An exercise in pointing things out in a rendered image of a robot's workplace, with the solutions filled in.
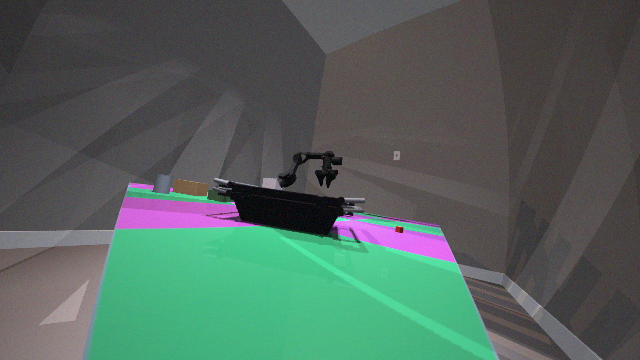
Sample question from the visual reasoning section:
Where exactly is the grey cylinder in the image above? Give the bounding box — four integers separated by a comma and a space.
153, 174, 173, 194

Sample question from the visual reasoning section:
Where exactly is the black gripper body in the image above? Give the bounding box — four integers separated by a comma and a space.
315, 164, 336, 180

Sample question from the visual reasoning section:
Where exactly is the tan cube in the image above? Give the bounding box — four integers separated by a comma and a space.
173, 179, 209, 197

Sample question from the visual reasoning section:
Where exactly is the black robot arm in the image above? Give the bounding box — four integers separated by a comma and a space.
278, 151, 343, 188

